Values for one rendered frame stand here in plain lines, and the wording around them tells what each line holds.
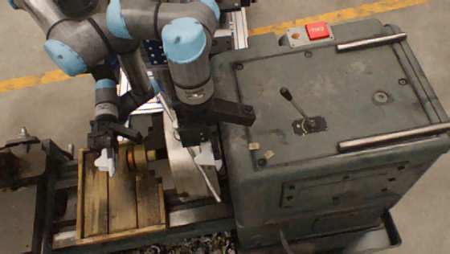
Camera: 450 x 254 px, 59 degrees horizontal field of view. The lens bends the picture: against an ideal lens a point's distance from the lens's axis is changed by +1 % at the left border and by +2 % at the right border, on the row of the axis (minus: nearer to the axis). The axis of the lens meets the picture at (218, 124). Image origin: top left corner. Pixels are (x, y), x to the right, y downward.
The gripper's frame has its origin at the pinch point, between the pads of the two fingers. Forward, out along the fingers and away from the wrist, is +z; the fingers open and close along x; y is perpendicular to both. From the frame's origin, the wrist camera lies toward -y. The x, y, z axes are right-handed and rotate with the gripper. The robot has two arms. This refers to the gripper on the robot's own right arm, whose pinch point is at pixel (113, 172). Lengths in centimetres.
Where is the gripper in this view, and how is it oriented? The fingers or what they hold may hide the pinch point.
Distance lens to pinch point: 128.4
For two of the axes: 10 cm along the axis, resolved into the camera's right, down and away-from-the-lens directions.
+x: -0.9, -5.0, -8.6
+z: 1.6, 8.5, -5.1
